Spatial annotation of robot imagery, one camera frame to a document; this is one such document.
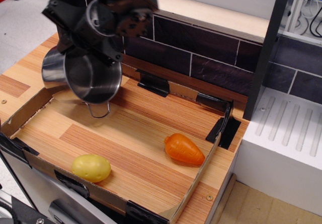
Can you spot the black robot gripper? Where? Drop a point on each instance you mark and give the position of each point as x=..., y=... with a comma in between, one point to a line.
x=84, y=30

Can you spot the stainless steel pot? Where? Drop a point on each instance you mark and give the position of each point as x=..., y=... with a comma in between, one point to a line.
x=91, y=79

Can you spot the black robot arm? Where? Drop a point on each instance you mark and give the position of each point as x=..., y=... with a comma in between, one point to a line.
x=136, y=15

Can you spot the cardboard fence with black tape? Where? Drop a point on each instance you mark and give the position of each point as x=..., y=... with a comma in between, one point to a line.
x=130, y=134

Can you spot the dark tile backsplash panel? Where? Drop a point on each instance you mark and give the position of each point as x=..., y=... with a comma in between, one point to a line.
x=217, y=59

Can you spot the yellow plastic toy potato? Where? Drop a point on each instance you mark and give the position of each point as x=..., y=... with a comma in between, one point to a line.
x=93, y=168

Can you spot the orange plastic toy carrot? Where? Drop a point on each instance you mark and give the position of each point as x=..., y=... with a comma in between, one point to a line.
x=182, y=149

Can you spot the white sink drainboard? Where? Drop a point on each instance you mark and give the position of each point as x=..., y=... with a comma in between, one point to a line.
x=280, y=154

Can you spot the black vertical post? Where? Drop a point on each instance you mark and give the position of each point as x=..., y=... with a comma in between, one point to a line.
x=257, y=87

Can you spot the silver drawer handle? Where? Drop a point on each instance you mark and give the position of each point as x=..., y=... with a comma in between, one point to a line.
x=60, y=215

